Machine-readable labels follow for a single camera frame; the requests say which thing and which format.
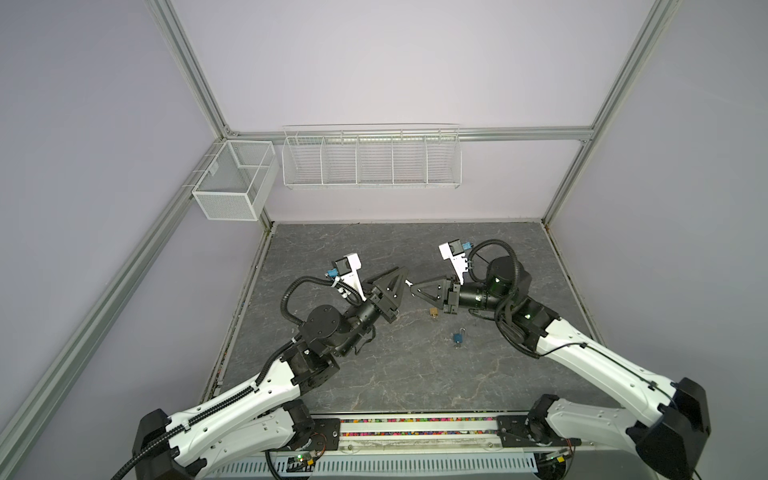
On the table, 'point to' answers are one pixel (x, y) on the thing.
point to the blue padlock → (458, 337)
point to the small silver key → (408, 283)
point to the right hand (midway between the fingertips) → (411, 293)
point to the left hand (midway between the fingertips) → (407, 276)
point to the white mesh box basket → (238, 179)
